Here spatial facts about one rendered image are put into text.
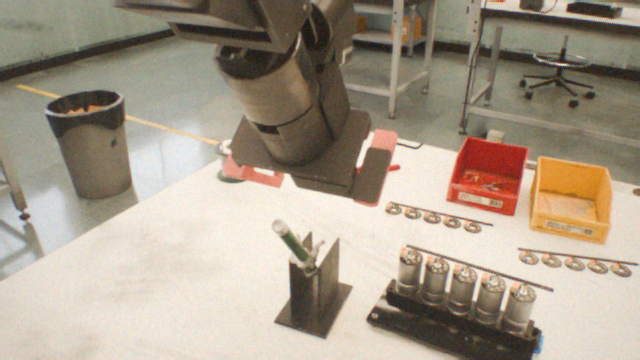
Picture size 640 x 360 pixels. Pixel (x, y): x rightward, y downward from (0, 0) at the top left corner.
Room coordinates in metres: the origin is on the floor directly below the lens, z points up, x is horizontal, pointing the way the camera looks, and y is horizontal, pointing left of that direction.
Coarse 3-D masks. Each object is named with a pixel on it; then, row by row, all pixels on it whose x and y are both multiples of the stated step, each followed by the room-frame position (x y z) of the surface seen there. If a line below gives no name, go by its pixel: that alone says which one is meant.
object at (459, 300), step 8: (456, 280) 0.34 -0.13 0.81; (456, 288) 0.34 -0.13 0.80; (464, 288) 0.34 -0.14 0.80; (472, 288) 0.34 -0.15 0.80; (448, 296) 0.35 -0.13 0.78; (456, 296) 0.34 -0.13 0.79; (464, 296) 0.34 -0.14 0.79; (472, 296) 0.34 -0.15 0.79; (448, 304) 0.35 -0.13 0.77; (456, 304) 0.34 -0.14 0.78; (464, 304) 0.34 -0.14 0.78; (456, 312) 0.34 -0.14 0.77; (464, 312) 0.34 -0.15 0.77
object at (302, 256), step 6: (288, 234) 0.31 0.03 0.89; (282, 240) 0.32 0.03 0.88; (288, 240) 0.32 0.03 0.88; (294, 240) 0.32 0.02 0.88; (288, 246) 0.32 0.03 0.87; (294, 246) 0.32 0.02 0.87; (300, 246) 0.33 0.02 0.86; (294, 252) 0.33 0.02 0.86; (300, 252) 0.33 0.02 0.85; (306, 252) 0.35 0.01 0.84; (294, 258) 0.35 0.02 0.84; (300, 258) 0.34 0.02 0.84; (306, 258) 0.34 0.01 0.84; (300, 264) 0.34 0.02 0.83; (312, 270) 0.36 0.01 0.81
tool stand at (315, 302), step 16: (304, 240) 0.39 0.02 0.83; (336, 240) 0.39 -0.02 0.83; (336, 256) 0.38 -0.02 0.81; (304, 272) 0.38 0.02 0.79; (320, 272) 0.34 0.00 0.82; (336, 272) 0.39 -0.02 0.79; (304, 288) 0.38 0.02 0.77; (320, 288) 0.34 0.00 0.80; (336, 288) 0.39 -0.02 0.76; (352, 288) 0.40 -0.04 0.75; (288, 304) 0.37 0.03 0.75; (304, 304) 0.37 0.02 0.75; (320, 304) 0.34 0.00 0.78; (336, 304) 0.37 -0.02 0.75; (288, 320) 0.35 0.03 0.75; (304, 320) 0.35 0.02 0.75; (320, 320) 0.35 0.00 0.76; (320, 336) 0.33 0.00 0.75
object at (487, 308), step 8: (480, 288) 0.34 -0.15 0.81; (480, 296) 0.33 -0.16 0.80; (488, 296) 0.33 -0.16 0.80; (496, 296) 0.33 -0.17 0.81; (480, 304) 0.33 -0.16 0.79; (488, 304) 0.33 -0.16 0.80; (496, 304) 0.33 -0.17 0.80; (480, 312) 0.33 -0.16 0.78; (488, 312) 0.33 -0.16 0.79; (496, 312) 0.33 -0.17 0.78; (480, 320) 0.33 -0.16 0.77; (488, 320) 0.33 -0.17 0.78; (496, 320) 0.33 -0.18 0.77
